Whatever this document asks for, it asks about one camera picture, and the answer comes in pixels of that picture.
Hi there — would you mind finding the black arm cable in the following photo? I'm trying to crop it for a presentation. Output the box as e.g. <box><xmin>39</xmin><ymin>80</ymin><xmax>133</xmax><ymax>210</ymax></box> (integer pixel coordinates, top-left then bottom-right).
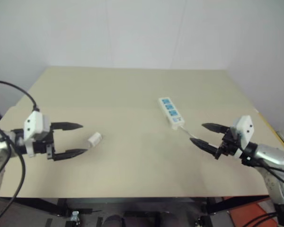
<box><xmin>241</xmin><ymin>157</ymin><xmax>284</xmax><ymax>227</ymax></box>
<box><xmin>0</xmin><ymin>80</ymin><xmax>40</xmax><ymax>224</ymax></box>

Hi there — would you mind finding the black table frame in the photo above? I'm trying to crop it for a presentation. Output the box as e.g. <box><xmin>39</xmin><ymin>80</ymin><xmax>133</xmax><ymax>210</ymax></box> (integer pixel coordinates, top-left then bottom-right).
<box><xmin>0</xmin><ymin>195</ymin><xmax>271</xmax><ymax>227</ymax></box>

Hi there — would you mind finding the white cable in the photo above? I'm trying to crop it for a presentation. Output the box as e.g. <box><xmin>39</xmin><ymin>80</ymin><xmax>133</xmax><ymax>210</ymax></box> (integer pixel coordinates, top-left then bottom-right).
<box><xmin>178</xmin><ymin>125</ymin><xmax>219</xmax><ymax>148</ymax></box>

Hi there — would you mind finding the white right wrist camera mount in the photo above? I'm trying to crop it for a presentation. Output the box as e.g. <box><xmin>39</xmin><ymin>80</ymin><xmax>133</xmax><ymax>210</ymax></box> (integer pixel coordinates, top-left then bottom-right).
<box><xmin>230</xmin><ymin>115</ymin><xmax>255</xmax><ymax>152</ymax></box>

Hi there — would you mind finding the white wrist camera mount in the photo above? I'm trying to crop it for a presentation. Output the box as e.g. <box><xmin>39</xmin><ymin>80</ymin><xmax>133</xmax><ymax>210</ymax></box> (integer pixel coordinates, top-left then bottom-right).
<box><xmin>23</xmin><ymin>110</ymin><xmax>53</xmax><ymax>158</ymax></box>
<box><xmin>230</xmin><ymin>115</ymin><xmax>255</xmax><ymax>152</ymax></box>

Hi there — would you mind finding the white plug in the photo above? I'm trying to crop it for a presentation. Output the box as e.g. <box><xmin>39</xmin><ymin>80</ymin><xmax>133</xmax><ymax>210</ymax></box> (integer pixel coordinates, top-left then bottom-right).
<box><xmin>88</xmin><ymin>132</ymin><xmax>103</xmax><ymax>148</ymax></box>

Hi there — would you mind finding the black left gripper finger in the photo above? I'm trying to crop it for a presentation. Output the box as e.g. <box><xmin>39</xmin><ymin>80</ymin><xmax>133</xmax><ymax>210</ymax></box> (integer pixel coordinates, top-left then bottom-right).
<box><xmin>52</xmin><ymin>122</ymin><xmax>84</xmax><ymax>132</ymax></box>
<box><xmin>53</xmin><ymin>148</ymin><xmax>88</xmax><ymax>162</ymax></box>

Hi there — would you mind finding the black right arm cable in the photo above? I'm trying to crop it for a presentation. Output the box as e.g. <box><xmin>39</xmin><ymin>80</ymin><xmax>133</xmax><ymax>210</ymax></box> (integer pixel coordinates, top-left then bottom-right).
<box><xmin>241</xmin><ymin>157</ymin><xmax>284</xmax><ymax>227</ymax></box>

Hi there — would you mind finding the orange red floor mat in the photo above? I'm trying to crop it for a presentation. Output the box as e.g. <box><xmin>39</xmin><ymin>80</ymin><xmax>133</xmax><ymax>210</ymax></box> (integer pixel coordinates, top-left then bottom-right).
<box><xmin>227</xmin><ymin>200</ymin><xmax>280</xmax><ymax>227</ymax></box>

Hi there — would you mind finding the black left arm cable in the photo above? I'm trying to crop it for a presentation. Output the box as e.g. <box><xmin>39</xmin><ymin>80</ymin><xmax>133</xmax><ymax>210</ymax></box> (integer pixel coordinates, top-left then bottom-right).
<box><xmin>0</xmin><ymin>80</ymin><xmax>40</xmax><ymax>224</ymax></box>

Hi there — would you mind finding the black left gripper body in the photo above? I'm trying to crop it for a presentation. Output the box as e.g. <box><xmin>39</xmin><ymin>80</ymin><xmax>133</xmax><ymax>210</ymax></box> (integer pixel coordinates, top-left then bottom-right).
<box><xmin>32</xmin><ymin>129</ymin><xmax>57</xmax><ymax>161</ymax></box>

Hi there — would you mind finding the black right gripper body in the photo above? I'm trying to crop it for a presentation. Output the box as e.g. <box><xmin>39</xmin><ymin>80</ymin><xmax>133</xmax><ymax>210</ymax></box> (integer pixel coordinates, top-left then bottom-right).
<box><xmin>214</xmin><ymin>128</ymin><xmax>242</xmax><ymax>161</ymax></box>

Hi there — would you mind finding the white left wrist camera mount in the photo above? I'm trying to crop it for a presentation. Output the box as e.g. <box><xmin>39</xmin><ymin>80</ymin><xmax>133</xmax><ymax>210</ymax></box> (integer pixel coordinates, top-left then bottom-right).
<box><xmin>23</xmin><ymin>110</ymin><xmax>53</xmax><ymax>158</ymax></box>

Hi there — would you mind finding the white power strip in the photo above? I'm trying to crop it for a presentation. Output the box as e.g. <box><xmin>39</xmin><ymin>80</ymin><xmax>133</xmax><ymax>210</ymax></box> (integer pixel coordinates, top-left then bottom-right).
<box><xmin>158</xmin><ymin>96</ymin><xmax>186</xmax><ymax>131</ymax></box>

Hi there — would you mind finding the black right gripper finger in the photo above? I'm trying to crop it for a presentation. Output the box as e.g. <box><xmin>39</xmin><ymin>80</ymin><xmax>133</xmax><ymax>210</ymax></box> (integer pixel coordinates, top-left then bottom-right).
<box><xmin>189</xmin><ymin>138</ymin><xmax>220</xmax><ymax>157</ymax></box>
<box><xmin>201</xmin><ymin>122</ymin><xmax>231</xmax><ymax>135</ymax></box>

